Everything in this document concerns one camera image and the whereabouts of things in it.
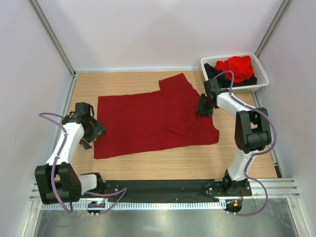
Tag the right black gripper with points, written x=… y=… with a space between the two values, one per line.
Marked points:
x=200 y=109

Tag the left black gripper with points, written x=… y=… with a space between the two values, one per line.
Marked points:
x=98 y=130

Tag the dark red t-shirt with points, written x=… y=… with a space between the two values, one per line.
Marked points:
x=153 y=121

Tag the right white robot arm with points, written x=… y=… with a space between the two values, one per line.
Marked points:
x=252 y=132

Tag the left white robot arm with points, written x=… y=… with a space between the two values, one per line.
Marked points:
x=56 y=179

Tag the black shirt in basket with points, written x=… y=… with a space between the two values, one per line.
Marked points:
x=224 y=80

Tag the bright red shirt in basket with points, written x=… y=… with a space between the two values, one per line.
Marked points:
x=242 y=68

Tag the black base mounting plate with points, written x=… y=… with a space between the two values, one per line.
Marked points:
x=174 y=191

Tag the white plastic basket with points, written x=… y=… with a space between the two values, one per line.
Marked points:
x=260 y=74

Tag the white slotted cable duct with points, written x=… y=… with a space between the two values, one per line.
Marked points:
x=98 y=206

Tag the aluminium front frame rail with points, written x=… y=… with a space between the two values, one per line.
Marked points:
x=276 y=188

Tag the right aluminium corner post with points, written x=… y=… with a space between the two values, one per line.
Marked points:
x=277 y=18

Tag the aluminium corner post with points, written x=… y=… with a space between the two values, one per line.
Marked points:
x=51 y=34
x=277 y=18

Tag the left aluminium corner post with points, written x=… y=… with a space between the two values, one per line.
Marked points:
x=51 y=34

